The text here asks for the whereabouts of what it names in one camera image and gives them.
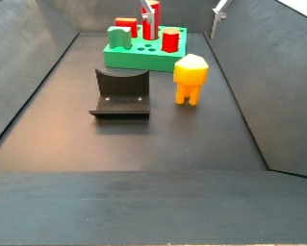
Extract green shape sorter board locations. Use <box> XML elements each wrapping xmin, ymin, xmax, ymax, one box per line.
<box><xmin>103</xmin><ymin>25</ymin><xmax>187</xmax><ymax>72</ymax></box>

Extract short red hexagonal peg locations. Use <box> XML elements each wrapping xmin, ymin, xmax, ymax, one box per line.
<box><xmin>162</xmin><ymin>28</ymin><xmax>180</xmax><ymax>53</ymax></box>

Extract yellow three prong block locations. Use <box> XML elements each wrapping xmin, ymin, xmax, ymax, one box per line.
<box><xmin>174</xmin><ymin>54</ymin><xmax>209</xmax><ymax>106</ymax></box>

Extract tall red cylinder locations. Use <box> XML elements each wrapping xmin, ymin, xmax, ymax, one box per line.
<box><xmin>140</xmin><ymin>0</ymin><xmax>160</xmax><ymax>40</ymax></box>

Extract red rectangular block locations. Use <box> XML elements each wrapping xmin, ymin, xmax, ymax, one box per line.
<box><xmin>115</xmin><ymin>17</ymin><xmax>138</xmax><ymax>38</ymax></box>

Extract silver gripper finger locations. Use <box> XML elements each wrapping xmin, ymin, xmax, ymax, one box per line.
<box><xmin>140</xmin><ymin>0</ymin><xmax>155</xmax><ymax>40</ymax></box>
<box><xmin>210</xmin><ymin>0</ymin><xmax>231</xmax><ymax>38</ymax></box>

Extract green notched block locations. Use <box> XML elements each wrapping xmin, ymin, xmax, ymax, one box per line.
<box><xmin>107</xmin><ymin>26</ymin><xmax>131</xmax><ymax>50</ymax></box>

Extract black curved stand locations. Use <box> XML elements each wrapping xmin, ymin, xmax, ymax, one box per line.
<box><xmin>88</xmin><ymin>69</ymin><xmax>151</xmax><ymax>117</ymax></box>

